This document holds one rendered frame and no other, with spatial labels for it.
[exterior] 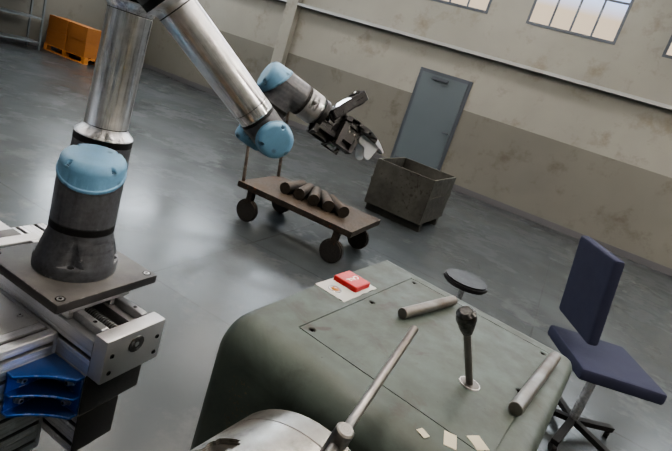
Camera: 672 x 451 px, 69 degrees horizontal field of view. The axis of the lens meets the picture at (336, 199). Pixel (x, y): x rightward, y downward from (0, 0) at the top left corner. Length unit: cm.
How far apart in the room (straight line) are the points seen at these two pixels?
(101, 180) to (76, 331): 28
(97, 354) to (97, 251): 19
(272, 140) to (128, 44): 34
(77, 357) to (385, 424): 58
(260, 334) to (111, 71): 59
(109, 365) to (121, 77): 55
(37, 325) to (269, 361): 48
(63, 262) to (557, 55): 988
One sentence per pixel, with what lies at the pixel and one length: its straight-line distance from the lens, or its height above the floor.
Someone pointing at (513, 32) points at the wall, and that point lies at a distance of 1057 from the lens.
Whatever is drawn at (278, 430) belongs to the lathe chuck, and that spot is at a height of 123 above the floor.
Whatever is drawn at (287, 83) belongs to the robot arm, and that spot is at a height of 161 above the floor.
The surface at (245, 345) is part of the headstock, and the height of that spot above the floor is 123.
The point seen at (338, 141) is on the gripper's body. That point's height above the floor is 151.
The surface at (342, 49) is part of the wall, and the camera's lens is 1159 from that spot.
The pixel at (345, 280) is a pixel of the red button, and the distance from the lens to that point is 105.
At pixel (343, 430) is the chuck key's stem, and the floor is 132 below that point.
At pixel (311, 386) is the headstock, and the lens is 77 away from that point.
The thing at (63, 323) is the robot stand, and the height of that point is 109.
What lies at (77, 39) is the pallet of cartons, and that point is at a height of 48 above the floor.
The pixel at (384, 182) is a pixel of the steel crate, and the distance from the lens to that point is 643.
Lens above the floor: 168
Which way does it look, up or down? 15 degrees down
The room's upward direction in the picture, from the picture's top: 18 degrees clockwise
